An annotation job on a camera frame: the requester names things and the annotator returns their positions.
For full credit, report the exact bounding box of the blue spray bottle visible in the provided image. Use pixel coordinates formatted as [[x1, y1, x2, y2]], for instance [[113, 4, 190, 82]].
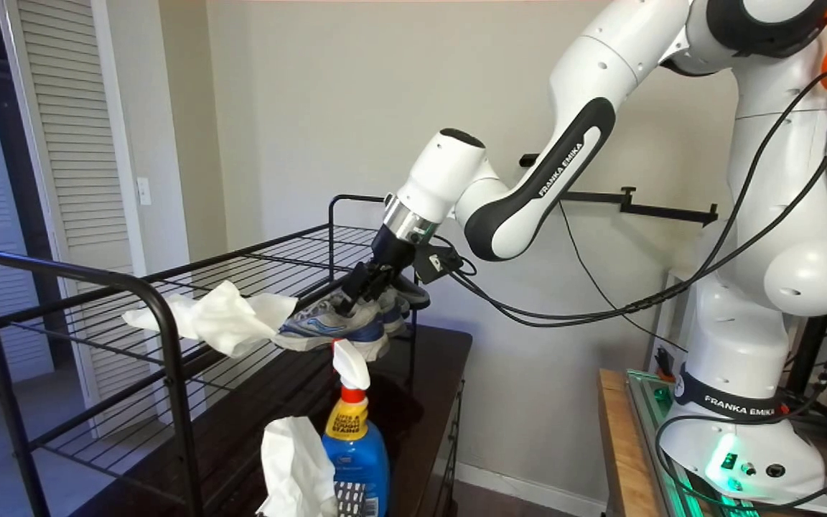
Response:
[[320, 339, 389, 517]]

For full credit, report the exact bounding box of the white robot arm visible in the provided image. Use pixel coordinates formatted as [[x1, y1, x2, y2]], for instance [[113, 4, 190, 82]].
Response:
[[340, 0, 827, 505]]

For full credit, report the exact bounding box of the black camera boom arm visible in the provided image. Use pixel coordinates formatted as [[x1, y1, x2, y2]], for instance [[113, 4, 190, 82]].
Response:
[[560, 188, 718, 228]]

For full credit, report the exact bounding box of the black metal shoe rack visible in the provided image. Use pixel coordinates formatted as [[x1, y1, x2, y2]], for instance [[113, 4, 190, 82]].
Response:
[[0, 194, 422, 517]]

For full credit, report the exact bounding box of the dark wooden dresser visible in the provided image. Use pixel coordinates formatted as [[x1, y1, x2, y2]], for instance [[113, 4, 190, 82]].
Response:
[[76, 329, 470, 517]]

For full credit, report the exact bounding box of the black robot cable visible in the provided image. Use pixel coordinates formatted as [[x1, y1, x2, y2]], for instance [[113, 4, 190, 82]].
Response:
[[439, 70, 827, 334]]

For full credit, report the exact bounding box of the white crumpled cloth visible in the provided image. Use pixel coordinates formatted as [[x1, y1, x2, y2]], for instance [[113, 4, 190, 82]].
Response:
[[119, 280, 300, 363]]

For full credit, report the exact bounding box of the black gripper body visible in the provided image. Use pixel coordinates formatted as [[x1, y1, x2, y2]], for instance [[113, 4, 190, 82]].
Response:
[[335, 230, 458, 311]]

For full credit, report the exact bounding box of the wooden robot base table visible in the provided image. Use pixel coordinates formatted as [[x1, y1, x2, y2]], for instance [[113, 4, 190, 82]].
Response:
[[596, 370, 827, 517]]

